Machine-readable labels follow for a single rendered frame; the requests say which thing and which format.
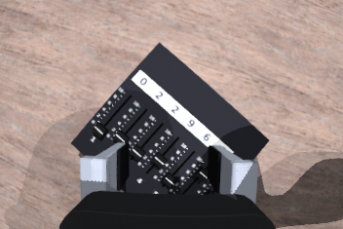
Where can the black lighting desk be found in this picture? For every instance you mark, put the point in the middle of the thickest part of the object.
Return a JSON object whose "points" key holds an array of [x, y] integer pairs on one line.
{"points": [[167, 113]]}

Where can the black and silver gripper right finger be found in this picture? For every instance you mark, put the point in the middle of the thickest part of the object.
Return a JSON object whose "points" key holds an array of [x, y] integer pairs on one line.
{"points": [[229, 174]]}

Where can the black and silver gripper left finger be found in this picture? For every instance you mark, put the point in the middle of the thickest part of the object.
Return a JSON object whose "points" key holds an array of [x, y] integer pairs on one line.
{"points": [[107, 171]]}

